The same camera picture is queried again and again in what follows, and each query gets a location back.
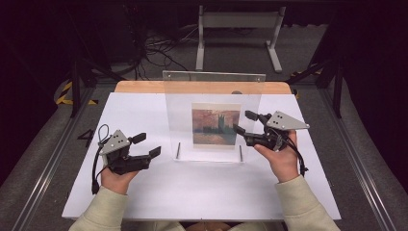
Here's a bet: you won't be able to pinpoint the person's right hand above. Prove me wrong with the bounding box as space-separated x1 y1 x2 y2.
253 129 301 184

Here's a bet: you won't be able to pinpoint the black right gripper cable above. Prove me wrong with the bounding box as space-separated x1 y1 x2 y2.
277 136 310 177

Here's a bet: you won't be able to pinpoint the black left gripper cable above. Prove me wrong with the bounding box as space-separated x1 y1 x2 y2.
90 123 112 195

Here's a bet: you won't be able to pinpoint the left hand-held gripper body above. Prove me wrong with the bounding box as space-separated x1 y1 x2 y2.
98 129 152 176

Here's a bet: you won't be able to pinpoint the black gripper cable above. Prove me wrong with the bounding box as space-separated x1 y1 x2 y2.
277 136 310 177
90 123 112 195

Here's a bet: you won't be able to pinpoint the aluminium floor rail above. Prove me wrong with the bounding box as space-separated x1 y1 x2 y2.
11 86 94 231
319 88 398 231

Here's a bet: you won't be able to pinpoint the clear acrylic photo frame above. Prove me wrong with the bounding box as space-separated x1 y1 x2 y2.
162 69 268 164

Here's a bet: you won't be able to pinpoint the person's left hand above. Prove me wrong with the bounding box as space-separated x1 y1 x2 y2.
100 167 140 196

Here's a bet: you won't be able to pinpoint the grey metal stand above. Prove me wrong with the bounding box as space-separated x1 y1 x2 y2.
195 4 287 74

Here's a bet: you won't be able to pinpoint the black floor cable bundle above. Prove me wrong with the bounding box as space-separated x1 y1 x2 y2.
128 25 200 81

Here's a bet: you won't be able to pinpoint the black stand legs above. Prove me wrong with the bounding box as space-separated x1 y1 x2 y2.
287 57 344 118
70 57 126 118

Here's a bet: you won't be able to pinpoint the white table sheet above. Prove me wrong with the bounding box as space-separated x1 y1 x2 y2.
61 91 342 221

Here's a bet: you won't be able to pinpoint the painting postcard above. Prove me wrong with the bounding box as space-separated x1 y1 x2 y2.
191 102 242 150

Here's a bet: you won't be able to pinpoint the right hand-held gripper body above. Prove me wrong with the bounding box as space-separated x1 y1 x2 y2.
243 110 311 152

